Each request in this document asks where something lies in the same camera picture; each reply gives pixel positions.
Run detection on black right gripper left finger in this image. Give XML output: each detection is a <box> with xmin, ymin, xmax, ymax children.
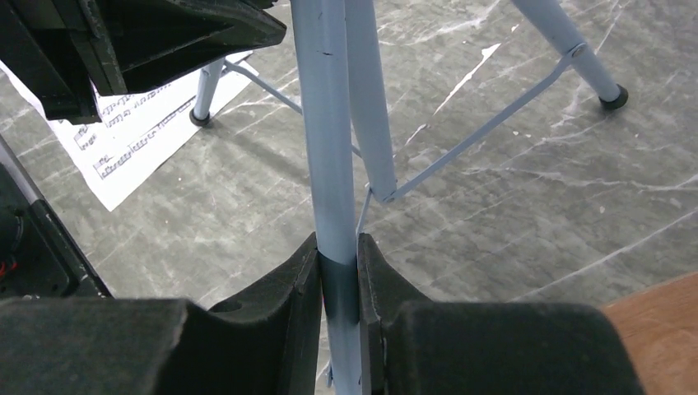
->
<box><xmin>1</xmin><ymin>235</ymin><xmax>322</xmax><ymax>394</ymax></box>

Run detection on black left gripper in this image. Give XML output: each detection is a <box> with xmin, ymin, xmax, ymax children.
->
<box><xmin>1</xmin><ymin>1</ymin><xmax>286</xmax><ymax>124</ymax></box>

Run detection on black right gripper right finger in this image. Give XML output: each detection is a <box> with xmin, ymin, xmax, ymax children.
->
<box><xmin>357</xmin><ymin>234</ymin><xmax>644</xmax><ymax>394</ymax></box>

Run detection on sheet music page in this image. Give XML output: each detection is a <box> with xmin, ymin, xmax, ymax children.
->
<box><xmin>0</xmin><ymin>49</ymin><xmax>261</xmax><ymax>212</ymax></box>

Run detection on light blue music stand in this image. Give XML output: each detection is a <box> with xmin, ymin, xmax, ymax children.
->
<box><xmin>188</xmin><ymin>0</ymin><xmax>629</xmax><ymax>395</ymax></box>

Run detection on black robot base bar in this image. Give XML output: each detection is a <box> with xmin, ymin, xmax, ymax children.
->
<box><xmin>1</xmin><ymin>140</ymin><xmax>112</xmax><ymax>299</ymax></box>

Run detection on wooden board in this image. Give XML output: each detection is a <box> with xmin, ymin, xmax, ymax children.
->
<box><xmin>602</xmin><ymin>272</ymin><xmax>697</xmax><ymax>394</ymax></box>

